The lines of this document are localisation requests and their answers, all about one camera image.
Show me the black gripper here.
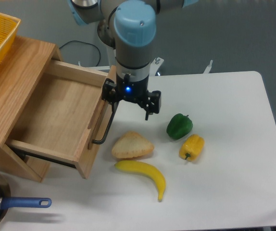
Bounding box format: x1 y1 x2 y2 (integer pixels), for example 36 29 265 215
101 75 161 120

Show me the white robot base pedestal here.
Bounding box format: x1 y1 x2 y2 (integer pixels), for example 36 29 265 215
97 19 116 67

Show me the yellow bell pepper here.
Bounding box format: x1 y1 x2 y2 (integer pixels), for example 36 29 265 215
179 134 205 162

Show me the white table clamp bracket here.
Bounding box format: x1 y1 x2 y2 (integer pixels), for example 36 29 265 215
78 61 110 73

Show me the yellow banana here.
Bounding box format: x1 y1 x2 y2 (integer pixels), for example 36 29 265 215
114 160 166 202

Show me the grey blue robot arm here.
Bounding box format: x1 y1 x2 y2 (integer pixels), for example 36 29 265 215
68 0 196 118

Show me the wooden drawer cabinet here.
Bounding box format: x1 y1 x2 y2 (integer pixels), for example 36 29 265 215
0 36 62 182

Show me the green bell pepper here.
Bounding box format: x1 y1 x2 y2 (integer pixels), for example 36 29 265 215
166 113 193 140

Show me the triangular bread piece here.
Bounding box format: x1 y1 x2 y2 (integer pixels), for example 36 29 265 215
111 131 155 159

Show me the black cable on floor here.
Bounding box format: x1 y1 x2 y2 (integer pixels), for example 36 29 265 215
59 40 101 67

